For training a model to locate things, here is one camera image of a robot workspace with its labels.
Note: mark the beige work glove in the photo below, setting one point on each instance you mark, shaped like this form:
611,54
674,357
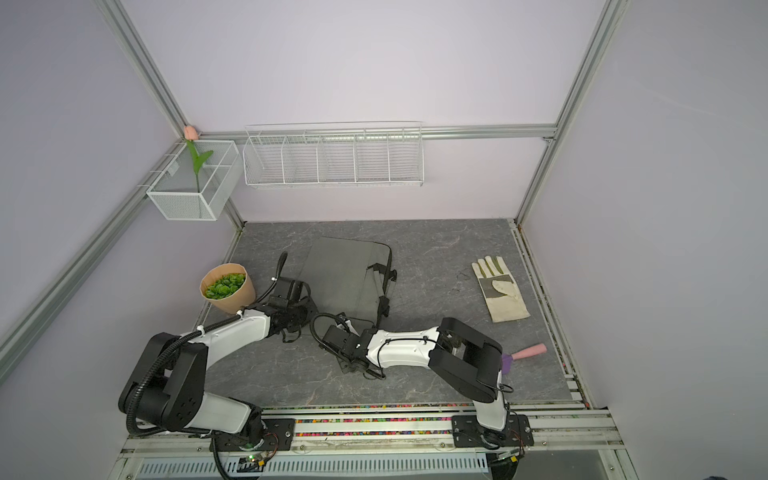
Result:
499,289

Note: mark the pink artificial tulip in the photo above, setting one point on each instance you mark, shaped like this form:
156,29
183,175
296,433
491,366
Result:
199,159

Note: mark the white wire wall shelf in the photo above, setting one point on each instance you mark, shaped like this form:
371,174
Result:
334,154

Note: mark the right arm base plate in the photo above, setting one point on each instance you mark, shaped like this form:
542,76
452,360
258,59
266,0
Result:
467,432

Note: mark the grey laptop bag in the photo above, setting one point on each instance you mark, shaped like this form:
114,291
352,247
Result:
352,277

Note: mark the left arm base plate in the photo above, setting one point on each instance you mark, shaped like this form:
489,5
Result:
266,434

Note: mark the purple pink brush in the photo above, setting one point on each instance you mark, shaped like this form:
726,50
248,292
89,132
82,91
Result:
532,351

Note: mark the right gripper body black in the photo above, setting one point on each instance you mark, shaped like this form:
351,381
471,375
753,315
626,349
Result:
358,338

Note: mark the white mesh box basket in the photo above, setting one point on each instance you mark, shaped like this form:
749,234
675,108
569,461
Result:
174,190

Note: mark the potted green plant paper cup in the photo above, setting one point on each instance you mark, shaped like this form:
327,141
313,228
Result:
228,287

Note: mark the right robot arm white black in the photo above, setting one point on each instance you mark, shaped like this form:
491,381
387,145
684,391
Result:
466,359

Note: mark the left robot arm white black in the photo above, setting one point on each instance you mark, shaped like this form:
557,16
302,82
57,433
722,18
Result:
166,390

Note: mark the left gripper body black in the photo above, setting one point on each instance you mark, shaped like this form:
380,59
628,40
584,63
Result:
301,314

